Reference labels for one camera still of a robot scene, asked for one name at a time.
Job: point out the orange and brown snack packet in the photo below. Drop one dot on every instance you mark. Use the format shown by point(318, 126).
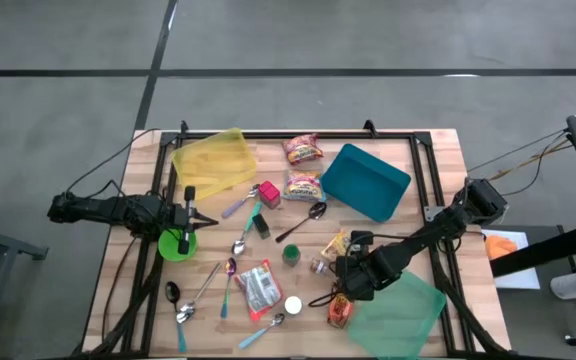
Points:
point(340, 314)

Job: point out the plain silver spoon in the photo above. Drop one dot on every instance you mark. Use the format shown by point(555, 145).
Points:
point(185, 312)

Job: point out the red ramen noodle packet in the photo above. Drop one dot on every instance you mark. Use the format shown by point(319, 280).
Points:
point(302, 149)

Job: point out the orange object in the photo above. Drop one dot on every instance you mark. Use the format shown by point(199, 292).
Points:
point(499, 246)

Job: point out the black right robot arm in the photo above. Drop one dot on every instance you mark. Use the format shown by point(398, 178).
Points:
point(438, 227)

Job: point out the silver and red snack packet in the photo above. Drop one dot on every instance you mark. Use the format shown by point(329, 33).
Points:
point(260, 290)

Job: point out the white round lid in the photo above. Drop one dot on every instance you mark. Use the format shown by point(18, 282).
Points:
point(293, 305)

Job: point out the black frame clamp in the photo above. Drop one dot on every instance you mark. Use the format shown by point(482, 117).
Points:
point(184, 127)
point(369, 128)

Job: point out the small clear sprinkles jar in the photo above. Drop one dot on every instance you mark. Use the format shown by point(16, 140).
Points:
point(319, 266)

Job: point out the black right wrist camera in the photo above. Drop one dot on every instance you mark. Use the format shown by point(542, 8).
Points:
point(362, 238)

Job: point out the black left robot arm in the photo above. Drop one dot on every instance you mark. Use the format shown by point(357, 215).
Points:
point(108, 209)

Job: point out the yellow translucent plastic bin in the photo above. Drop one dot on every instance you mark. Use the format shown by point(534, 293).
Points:
point(213, 162)

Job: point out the green box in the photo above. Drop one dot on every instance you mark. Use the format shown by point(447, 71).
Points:
point(261, 226)

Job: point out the pink and blue ramen packet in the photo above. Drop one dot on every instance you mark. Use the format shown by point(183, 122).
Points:
point(304, 186)

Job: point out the green plastic bowl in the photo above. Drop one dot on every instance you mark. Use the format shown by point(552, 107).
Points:
point(168, 248)

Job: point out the blue plastic bin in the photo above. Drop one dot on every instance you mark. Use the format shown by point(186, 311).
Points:
point(363, 182)

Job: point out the dark metal spoon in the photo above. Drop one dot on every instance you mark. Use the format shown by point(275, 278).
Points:
point(316, 211)

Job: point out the pink cube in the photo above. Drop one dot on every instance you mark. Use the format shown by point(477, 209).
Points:
point(269, 192)

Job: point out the yellow snack packet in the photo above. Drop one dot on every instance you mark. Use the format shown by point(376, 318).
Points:
point(335, 246)

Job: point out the green-lid spice jar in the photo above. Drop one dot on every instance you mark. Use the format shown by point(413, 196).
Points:
point(291, 255)

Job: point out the green translucent plastic bin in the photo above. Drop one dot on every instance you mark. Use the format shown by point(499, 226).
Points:
point(403, 325)

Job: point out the black metal table frame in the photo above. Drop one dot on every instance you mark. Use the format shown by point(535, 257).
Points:
point(293, 135)

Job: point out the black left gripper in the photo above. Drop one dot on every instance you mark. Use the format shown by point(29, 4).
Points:
point(187, 220)

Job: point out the white paper sheet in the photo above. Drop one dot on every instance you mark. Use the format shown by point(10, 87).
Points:
point(523, 275)

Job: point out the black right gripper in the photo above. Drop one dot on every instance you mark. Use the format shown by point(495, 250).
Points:
point(363, 275)

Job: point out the iridescent spoon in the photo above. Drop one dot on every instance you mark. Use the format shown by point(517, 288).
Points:
point(230, 266)

